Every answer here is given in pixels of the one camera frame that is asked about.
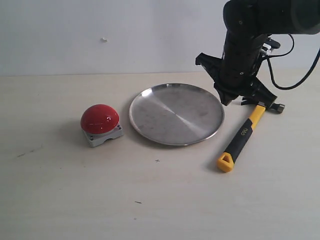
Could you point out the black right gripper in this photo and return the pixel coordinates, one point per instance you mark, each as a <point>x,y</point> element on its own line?
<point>233,73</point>

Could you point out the yellow black claw hammer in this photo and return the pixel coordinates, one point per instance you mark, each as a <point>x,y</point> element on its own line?
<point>227,160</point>

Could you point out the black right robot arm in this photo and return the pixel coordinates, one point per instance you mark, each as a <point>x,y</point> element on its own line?
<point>249,23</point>

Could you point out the red dome push button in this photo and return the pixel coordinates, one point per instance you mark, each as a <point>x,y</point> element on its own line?
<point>100,123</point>

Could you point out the round stainless steel plate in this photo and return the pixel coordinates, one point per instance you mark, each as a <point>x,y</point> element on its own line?
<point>176,114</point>

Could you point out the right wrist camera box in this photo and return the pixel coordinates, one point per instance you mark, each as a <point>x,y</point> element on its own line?
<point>269,46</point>

